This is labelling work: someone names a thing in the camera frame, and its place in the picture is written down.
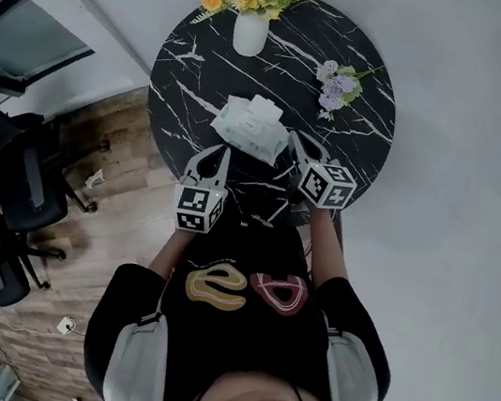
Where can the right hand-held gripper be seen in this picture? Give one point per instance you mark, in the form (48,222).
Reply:
(326,185)

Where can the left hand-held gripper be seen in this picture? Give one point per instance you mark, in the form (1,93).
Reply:
(192,206)

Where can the white wet wipes pack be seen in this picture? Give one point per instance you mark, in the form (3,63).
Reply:
(250,130)

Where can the person's right forearm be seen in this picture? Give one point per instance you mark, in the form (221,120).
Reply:
(328,246)

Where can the person's left forearm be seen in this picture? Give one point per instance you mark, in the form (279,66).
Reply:
(170,253)

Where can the purple flower sprig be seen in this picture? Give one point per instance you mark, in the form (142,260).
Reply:
(338,88)

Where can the crumpled white paper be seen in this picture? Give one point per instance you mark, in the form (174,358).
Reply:
(95,178)

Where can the white ribbed vase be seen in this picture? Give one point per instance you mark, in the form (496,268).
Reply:
(250,35)

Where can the person's black printed shirt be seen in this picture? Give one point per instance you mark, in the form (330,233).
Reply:
(233,334)

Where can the black office chair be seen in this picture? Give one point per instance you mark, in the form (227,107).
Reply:
(35,192)
(1,269)

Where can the white power strip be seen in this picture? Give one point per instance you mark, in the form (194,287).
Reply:
(66,325)

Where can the dark glass desk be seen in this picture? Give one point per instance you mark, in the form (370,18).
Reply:
(15,41)

